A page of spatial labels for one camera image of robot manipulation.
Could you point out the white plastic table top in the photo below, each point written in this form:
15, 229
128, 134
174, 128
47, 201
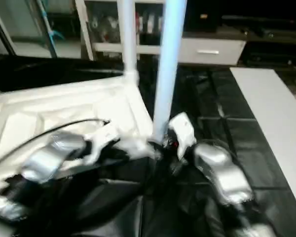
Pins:
64, 103

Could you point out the white plastic table leg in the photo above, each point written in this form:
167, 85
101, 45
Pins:
129, 39
168, 64

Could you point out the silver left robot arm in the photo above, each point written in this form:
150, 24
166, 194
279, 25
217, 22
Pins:
44, 163

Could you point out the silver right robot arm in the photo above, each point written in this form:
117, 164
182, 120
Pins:
222, 173

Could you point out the black work mat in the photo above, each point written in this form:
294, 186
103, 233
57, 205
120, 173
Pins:
212, 98

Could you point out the white drawer unit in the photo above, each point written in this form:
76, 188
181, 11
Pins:
212, 52

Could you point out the white flat panel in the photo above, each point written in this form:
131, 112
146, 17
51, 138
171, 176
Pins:
276, 113

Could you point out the white glass-door cabinet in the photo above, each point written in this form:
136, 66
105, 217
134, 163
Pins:
108, 27

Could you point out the black box with yellow label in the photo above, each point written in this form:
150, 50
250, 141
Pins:
203, 15

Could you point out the dark wooden TV bench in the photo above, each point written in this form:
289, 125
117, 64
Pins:
271, 44

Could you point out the blue metal stand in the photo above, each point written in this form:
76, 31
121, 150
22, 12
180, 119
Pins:
50, 27

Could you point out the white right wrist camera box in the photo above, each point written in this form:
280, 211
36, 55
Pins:
182, 131

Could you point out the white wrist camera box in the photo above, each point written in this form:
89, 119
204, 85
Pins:
182, 131
102, 140

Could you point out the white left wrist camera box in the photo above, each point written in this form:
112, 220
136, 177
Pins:
102, 140

